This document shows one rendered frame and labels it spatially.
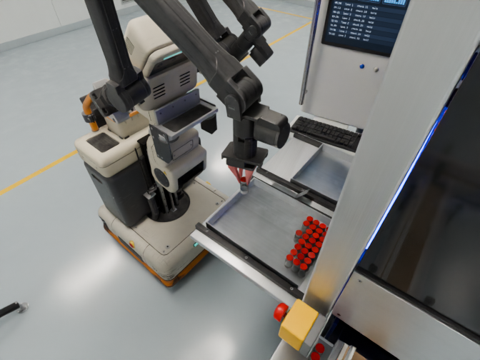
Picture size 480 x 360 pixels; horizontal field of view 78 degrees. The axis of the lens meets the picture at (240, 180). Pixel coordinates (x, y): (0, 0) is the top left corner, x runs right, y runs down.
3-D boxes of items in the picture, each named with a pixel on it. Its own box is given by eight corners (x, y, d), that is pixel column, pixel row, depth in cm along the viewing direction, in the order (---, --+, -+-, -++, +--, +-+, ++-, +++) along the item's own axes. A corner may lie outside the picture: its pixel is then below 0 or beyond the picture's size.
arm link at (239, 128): (242, 100, 67) (227, 110, 63) (268, 108, 64) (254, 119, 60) (242, 127, 72) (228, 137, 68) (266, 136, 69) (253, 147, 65)
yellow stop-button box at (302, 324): (321, 329, 67) (327, 318, 62) (306, 358, 63) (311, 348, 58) (292, 308, 70) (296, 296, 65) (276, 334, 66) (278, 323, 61)
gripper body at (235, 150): (260, 170, 69) (262, 143, 64) (220, 161, 72) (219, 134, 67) (268, 155, 74) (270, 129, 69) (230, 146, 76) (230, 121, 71)
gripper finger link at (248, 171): (251, 193, 75) (253, 164, 68) (226, 187, 76) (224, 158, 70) (260, 178, 79) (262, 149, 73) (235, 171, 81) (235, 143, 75)
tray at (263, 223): (337, 230, 96) (340, 223, 94) (296, 291, 82) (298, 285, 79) (253, 183, 111) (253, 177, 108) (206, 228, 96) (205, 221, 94)
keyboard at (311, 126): (376, 141, 141) (378, 137, 139) (370, 158, 133) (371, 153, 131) (298, 118, 155) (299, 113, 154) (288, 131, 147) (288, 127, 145)
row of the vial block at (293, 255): (318, 230, 96) (321, 221, 93) (288, 270, 86) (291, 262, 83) (312, 226, 97) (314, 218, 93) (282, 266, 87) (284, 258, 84)
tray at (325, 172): (403, 185, 110) (407, 178, 108) (379, 231, 96) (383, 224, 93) (321, 149, 125) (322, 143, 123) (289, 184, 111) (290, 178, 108)
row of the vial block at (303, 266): (331, 237, 94) (334, 228, 91) (302, 279, 84) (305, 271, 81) (324, 233, 95) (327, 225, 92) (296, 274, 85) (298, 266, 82)
